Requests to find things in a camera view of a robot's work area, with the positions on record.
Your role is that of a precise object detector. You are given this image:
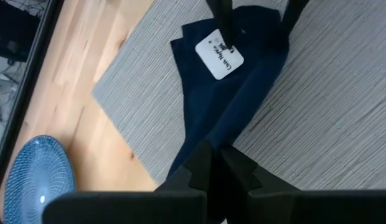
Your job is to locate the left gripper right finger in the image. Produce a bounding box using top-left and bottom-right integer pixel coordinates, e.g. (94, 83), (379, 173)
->
(219, 145), (301, 203)

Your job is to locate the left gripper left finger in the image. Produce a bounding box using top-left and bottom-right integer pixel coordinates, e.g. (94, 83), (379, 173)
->
(154, 139), (215, 193)

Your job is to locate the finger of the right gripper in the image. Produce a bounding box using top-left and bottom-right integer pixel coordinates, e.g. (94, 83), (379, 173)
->
(206, 0), (235, 50)
(273, 0), (311, 49)

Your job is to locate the dark blue cloth napkin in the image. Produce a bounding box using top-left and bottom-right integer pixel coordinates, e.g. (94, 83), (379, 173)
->
(166, 5), (290, 180)

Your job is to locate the grey woven placemat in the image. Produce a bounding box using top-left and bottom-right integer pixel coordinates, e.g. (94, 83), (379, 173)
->
(92, 0), (386, 190)

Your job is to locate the blue patterned plate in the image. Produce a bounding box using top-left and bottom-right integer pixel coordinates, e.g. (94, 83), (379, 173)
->
(3, 134), (76, 224)

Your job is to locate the white napkin label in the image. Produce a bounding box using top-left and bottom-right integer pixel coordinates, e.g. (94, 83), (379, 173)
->
(195, 29), (245, 81)

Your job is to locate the black metal table frame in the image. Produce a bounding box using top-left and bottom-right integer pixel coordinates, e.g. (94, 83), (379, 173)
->
(0, 0), (65, 200)

